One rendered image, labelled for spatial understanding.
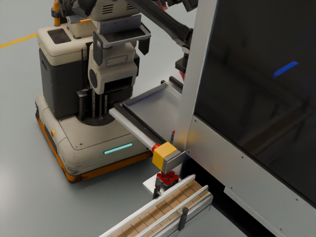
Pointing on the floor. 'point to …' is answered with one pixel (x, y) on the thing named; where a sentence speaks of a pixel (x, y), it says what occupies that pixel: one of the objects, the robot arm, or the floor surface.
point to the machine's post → (194, 75)
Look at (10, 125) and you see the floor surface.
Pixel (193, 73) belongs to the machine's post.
